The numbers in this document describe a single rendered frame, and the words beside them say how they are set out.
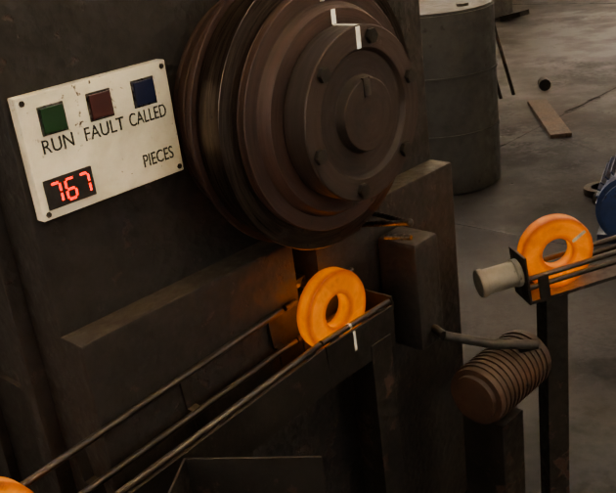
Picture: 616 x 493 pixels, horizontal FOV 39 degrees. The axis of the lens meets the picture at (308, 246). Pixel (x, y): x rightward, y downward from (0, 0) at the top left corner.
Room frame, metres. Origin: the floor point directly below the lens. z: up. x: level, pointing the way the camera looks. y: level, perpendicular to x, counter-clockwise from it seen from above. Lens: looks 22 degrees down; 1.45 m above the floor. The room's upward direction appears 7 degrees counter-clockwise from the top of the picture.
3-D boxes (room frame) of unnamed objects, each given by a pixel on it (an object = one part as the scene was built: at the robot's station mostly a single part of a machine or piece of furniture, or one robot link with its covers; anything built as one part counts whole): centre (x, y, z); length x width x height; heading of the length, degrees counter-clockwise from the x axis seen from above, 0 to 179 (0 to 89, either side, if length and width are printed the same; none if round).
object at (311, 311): (1.45, -0.03, 0.74); 0.16 x 0.03 x 0.16; 132
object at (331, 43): (1.37, -0.11, 1.11); 0.28 x 0.06 x 0.28; 134
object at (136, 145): (1.29, 0.28, 1.15); 0.26 x 0.02 x 0.18; 134
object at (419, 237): (1.62, -0.20, 0.68); 0.11 x 0.08 x 0.24; 44
